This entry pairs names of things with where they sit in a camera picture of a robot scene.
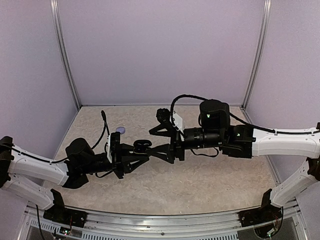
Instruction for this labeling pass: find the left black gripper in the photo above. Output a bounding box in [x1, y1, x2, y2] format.
[82, 143, 149, 179]

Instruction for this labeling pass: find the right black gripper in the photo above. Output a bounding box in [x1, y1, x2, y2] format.
[145, 122, 224, 164]

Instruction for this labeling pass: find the black earbud charging case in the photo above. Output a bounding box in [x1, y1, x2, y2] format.
[133, 139, 152, 154]

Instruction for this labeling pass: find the lilac earbud charging case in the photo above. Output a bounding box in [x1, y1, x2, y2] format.
[116, 127, 126, 134]

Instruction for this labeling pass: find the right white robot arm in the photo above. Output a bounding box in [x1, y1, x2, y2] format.
[146, 94, 320, 222]

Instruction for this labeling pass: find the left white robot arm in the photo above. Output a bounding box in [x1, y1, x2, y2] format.
[0, 132, 152, 223]

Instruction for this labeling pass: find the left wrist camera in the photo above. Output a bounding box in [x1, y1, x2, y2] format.
[106, 131, 121, 164]

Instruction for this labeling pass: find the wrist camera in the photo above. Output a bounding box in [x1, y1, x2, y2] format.
[156, 108, 185, 134]
[106, 131, 121, 164]

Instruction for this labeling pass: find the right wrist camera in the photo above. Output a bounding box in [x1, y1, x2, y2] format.
[156, 108, 185, 134]

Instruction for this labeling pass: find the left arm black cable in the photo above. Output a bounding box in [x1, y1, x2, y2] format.
[0, 110, 111, 166]

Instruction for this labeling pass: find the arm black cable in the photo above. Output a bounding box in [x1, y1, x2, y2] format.
[0, 110, 111, 166]
[170, 94, 320, 135]

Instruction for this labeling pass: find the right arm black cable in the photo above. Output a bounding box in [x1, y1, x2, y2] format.
[170, 94, 320, 135]

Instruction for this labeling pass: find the front aluminium rail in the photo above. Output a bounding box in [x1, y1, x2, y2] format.
[17, 197, 320, 240]

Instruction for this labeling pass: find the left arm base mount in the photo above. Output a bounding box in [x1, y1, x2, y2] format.
[43, 189, 88, 228]

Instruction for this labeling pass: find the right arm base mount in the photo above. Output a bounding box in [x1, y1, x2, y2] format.
[238, 188, 283, 227]

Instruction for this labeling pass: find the left aluminium frame post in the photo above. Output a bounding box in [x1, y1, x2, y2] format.
[49, 0, 82, 111]

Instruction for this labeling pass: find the aluminium frame post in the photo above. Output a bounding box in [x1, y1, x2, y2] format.
[241, 0, 272, 111]
[49, 0, 82, 111]

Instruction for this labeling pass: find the right aluminium frame post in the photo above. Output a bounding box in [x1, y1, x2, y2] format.
[241, 0, 272, 111]

